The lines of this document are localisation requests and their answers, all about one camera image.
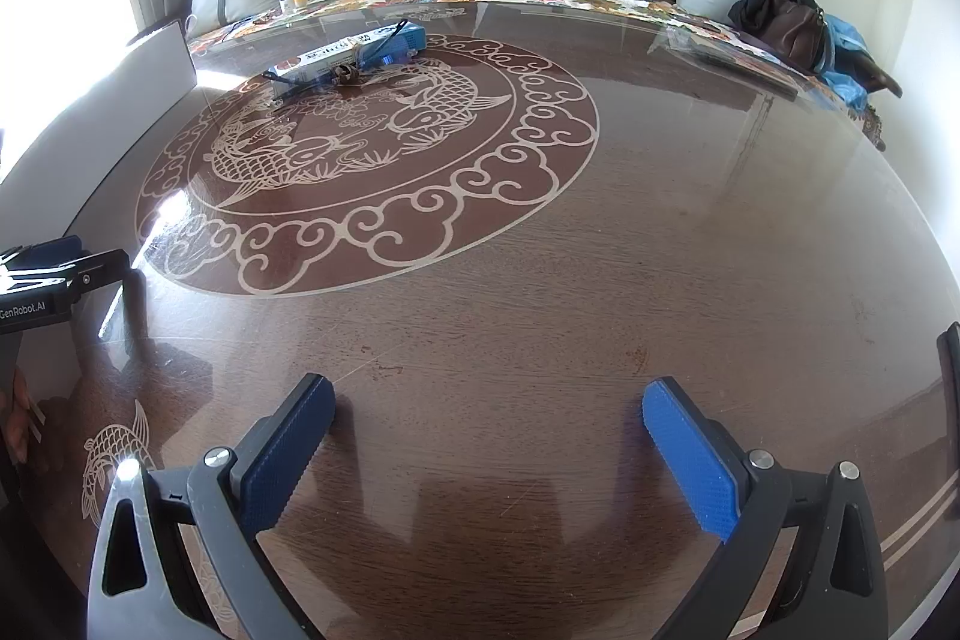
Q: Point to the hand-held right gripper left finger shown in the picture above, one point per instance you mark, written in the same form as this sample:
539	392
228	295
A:
289	452

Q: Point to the black brown handbag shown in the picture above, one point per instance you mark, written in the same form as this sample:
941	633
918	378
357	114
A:
844	40

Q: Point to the dark chair back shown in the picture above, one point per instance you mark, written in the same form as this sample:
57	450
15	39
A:
951	362

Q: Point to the dark brown handbag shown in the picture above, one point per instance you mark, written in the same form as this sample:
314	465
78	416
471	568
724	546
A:
787	29

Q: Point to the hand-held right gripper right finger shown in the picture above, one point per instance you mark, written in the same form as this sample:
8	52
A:
690	456

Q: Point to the person's left hand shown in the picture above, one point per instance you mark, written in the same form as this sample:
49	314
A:
19	415

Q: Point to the white printed box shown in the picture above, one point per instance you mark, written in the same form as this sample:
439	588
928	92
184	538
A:
322	57

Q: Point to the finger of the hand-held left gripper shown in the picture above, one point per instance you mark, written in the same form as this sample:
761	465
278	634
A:
101	269
56	247

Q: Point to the white panel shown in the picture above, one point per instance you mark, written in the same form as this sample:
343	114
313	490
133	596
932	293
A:
161	59

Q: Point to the brown patterned desktop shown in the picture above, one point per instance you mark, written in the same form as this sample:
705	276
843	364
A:
637	272

